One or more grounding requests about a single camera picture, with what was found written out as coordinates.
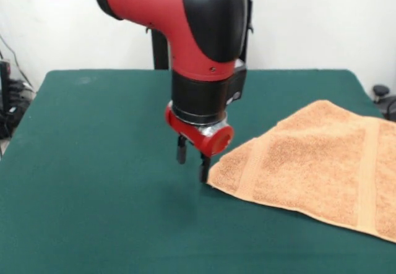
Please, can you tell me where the black cable bundle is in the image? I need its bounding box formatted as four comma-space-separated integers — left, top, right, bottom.
0, 79, 35, 140

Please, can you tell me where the black office chair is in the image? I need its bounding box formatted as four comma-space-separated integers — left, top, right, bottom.
372, 84, 396, 120

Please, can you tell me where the dark green tablecloth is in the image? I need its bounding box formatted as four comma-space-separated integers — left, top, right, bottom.
0, 69, 396, 274

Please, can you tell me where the black electronics box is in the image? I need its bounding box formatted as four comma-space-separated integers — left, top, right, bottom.
0, 60, 12, 114

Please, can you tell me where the black robot pedestal with handle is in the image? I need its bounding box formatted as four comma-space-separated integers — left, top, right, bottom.
145, 0, 269, 70

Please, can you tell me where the grey wall cable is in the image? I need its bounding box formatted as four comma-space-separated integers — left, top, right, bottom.
0, 34, 33, 86

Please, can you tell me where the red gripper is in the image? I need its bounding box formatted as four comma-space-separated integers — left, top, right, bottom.
164, 104, 235, 184

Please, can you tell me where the orange terry towel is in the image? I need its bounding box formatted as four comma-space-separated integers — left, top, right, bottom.
205, 100, 396, 244

